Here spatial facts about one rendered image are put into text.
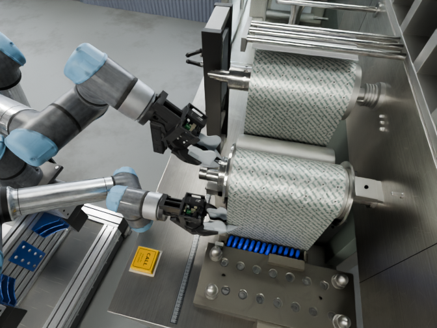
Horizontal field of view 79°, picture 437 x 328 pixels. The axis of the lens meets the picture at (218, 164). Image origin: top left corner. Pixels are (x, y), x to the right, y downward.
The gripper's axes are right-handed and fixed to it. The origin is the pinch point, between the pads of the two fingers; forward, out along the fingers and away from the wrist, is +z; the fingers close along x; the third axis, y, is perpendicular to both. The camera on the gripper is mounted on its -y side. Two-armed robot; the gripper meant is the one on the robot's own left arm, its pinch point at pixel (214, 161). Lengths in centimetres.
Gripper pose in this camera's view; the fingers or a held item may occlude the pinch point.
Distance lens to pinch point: 64.1
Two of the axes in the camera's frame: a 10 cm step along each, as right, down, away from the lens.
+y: 6.2, -3.4, -7.0
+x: 2.2, -7.9, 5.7
